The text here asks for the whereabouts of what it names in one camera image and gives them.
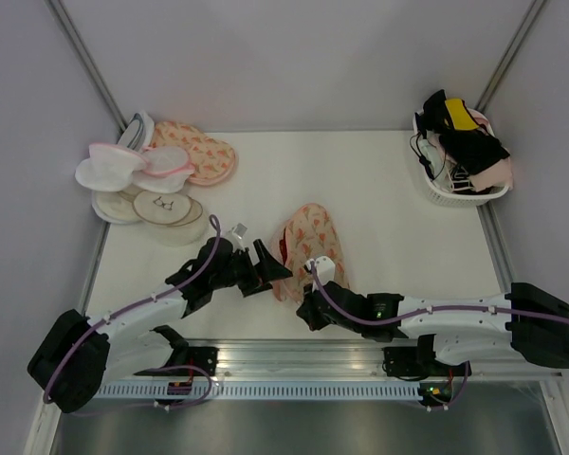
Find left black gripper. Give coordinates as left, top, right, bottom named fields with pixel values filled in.
left=211, top=239, right=291, bottom=297

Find peach floral mesh laundry bag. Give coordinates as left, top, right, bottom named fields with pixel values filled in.
left=269, top=203, right=349, bottom=303

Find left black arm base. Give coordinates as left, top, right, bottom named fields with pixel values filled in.
left=184, top=346, right=219, bottom=376

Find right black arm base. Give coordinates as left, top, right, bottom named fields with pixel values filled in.
left=382, top=346, right=429, bottom=381

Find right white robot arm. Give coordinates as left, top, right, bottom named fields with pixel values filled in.
left=297, top=282, right=569, bottom=374

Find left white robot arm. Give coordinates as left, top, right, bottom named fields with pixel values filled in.
left=28, top=237, right=292, bottom=413

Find red bra inside bag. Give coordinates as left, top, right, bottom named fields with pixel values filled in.
left=278, top=229, right=288, bottom=264

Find beige bag with bra print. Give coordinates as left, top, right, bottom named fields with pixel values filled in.
left=132, top=191, right=205, bottom=228

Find cream round mesh bag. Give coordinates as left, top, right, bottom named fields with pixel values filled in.
left=91, top=191, right=140, bottom=225

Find white blue-trimmed mesh bag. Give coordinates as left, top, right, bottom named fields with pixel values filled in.
left=117, top=111, right=155, bottom=152

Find white pink-trimmed mesh bag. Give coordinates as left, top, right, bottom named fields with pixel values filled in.
left=75, top=142, right=149, bottom=192

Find white plastic laundry basket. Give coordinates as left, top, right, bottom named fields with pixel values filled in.
left=407, top=111, right=511, bottom=208

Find black bra in basket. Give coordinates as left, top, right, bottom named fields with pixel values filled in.
left=416, top=89, right=509, bottom=175

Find pink bra in basket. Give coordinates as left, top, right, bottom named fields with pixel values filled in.
left=469, top=158, right=513, bottom=192

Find yellow garment in basket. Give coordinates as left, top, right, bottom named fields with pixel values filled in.
left=445, top=99, right=479, bottom=132

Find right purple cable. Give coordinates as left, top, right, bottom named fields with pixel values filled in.
left=310, top=263, right=569, bottom=413

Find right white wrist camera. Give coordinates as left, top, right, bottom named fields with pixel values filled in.
left=304, top=256, right=337, bottom=284

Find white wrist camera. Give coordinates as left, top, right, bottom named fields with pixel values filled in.
left=224, top=223, right=248, bottom=251
left=304, top=256, right=337, bottom=284

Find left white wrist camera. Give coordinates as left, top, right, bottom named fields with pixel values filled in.
left=224, top=223, right=248, bottom=251

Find white slotted cable duct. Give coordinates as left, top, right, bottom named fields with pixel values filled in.
left=95, top=380, right=441, bottom=401

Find aluminium mounting rail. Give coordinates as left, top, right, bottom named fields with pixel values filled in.
left=122, top=338, right=565, bottom=380

